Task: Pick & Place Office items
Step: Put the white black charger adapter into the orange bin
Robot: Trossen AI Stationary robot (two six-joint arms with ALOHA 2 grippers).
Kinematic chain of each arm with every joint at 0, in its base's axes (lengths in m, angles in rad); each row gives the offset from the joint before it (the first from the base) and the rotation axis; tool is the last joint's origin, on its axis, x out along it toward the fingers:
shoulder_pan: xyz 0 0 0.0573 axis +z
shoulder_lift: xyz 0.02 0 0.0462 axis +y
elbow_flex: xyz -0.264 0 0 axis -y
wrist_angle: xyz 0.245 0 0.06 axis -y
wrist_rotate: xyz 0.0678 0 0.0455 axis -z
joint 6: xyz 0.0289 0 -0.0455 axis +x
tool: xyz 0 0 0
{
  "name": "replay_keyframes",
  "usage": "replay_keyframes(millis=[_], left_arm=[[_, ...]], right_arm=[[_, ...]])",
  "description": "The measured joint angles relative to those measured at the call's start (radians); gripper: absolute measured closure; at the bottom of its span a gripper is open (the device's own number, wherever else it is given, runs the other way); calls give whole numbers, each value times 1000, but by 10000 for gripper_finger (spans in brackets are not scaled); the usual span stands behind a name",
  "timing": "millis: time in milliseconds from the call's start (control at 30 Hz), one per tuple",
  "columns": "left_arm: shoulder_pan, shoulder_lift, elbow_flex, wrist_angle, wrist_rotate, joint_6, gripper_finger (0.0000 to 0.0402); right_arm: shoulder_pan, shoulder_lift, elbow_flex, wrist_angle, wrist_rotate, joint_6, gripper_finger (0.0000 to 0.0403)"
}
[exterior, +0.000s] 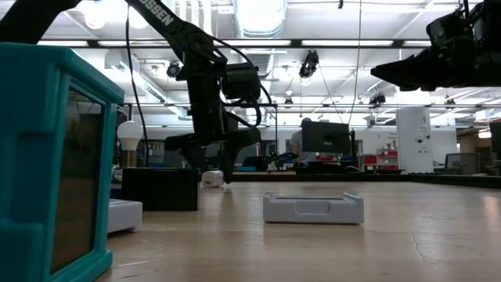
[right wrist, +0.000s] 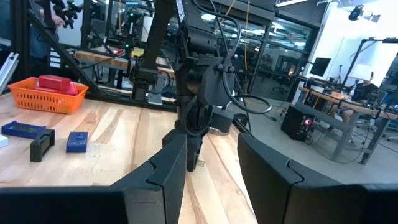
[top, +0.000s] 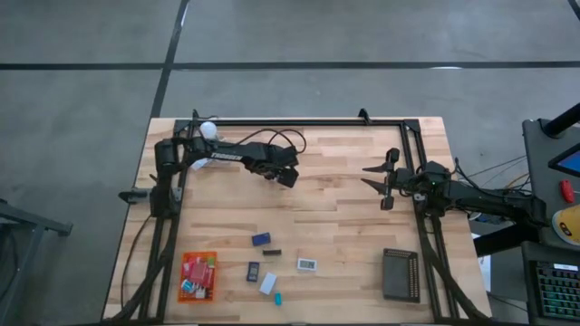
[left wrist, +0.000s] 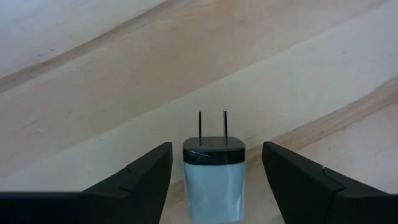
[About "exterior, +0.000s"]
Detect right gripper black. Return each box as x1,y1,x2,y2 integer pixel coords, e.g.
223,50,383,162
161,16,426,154
370,35,501,92

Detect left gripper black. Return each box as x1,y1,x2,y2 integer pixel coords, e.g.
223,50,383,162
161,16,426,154
164,112,263,185

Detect black rectangular bar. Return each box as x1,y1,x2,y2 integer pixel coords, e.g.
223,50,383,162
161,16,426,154
121,167,201,213

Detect white plastic tray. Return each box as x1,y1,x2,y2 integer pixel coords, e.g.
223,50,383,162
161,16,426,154
262,191,366,226

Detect shelf with blue bins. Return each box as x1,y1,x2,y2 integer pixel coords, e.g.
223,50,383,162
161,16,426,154
148,140,165,168

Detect white pillar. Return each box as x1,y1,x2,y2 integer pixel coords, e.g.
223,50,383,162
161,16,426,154
395,107,434,175

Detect wooden lamp base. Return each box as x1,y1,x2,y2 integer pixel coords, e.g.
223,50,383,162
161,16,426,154
120,150,138,169

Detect white light bulb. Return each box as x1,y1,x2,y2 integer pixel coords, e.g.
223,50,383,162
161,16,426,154
117,121,144,152

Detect rack with red bins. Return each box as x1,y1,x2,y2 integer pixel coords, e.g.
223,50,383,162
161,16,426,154
362,147,400,172

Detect black overhead light beam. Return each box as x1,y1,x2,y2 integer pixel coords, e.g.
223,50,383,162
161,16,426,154
37,38,431,49

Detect person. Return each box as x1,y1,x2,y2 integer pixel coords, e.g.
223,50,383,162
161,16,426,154
289,117,319,165

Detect black round hanging lamp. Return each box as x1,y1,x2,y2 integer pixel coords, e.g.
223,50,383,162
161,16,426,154
165,60,182,79

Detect pale lavender eraser block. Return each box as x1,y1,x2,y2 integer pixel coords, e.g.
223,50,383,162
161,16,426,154
107,198,143,234

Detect black background monitor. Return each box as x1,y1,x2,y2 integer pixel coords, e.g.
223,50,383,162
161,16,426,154
301,120,351,156

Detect teal framed small device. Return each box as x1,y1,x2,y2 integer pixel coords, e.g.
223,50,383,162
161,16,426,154
0,42,127,282

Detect thin hanging cable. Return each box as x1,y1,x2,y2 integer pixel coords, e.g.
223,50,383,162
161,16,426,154
347,0,363,126

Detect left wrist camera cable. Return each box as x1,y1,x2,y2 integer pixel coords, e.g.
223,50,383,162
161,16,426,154
211,35,274,129

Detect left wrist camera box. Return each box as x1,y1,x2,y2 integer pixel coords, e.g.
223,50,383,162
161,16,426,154
222,63,262,103

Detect black aluminium table frame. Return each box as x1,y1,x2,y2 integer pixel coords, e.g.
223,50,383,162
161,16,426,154
234,171,501,190

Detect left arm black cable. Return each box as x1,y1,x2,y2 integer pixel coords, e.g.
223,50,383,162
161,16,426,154
124,0,150,168

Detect silver ventilation duct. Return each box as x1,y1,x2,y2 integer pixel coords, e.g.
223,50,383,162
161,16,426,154
230,0,289,81

